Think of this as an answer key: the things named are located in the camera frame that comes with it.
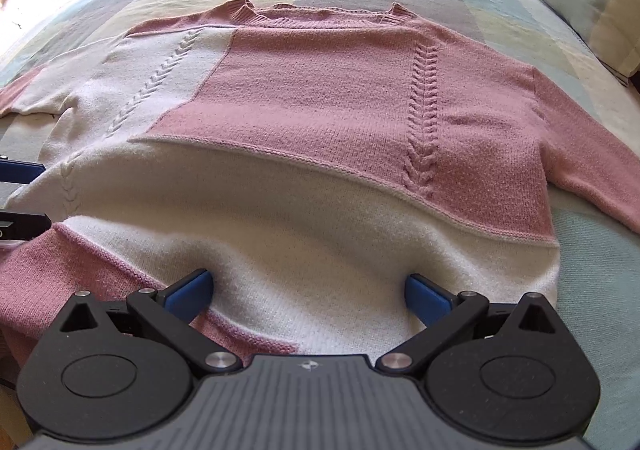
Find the pink and white knit sweater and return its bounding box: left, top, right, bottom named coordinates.
left=0, top=0, right=640, bottom=366

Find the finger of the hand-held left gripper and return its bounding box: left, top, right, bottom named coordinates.
left=0, top=157, right=47, bottom=183
left=0, top=211, right=52, bottom=245

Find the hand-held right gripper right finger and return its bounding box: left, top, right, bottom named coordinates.
left=377, top=272, right=558, bottom=376

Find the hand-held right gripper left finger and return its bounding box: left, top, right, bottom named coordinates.
left=60, top=269, right=240, bottom=377

